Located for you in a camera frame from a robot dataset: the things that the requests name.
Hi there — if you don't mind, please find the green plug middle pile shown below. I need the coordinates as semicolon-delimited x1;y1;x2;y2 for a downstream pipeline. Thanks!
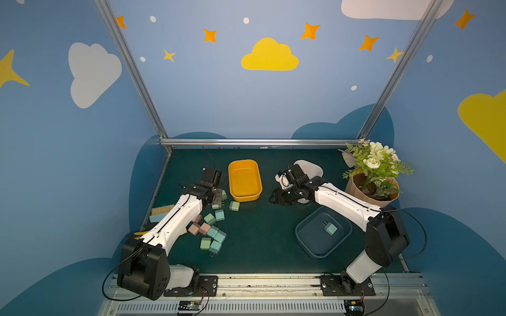
204;213;217;225

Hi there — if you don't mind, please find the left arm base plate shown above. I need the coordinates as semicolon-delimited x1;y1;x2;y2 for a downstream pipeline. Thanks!
163;275;219;297

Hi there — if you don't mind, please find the clear blue storage box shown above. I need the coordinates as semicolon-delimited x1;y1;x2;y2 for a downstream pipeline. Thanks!
295;206;353;259

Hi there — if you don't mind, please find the aluminium frame rail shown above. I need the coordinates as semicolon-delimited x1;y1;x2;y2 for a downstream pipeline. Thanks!
159;138;359;147

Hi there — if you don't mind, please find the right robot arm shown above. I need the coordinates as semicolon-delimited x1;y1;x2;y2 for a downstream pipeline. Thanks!
271;164;411;293

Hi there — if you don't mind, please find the potted artificial plant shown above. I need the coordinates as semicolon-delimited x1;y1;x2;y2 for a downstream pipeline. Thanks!
342;139;414;208

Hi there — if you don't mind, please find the yellow storage box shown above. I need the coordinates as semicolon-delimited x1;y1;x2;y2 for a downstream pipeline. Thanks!
228;159;263;202

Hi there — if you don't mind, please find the blue plug bottom middle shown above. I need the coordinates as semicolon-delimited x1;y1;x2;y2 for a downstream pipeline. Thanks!
209;240;222;257

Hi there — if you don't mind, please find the blue plug right pile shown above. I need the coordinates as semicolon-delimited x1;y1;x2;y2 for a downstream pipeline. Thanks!
214;230;227;243

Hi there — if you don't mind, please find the pink plug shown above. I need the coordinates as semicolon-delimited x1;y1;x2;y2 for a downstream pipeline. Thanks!
187;223;200;236
198;223;211;236

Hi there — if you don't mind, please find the blue plug centre pile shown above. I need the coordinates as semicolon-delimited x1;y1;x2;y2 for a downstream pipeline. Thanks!
207;226;220;239

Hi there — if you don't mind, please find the brush with blue handle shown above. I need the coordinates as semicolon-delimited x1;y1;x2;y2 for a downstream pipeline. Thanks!
149;204;175;223

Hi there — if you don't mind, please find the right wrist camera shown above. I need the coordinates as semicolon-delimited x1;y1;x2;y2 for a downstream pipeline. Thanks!
275;172;292;190

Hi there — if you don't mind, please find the white storage box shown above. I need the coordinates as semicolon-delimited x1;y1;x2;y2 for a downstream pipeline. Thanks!
295;159;324;179

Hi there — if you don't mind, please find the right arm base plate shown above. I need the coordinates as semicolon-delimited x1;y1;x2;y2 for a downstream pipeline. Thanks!
319;273;376;297

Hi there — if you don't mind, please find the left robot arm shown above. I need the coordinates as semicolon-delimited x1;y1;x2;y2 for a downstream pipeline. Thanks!
117;168;222;300

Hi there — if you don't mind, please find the blue plug pile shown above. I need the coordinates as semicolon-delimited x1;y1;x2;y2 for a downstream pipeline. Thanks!
214;230;227;243
207;226;220;239

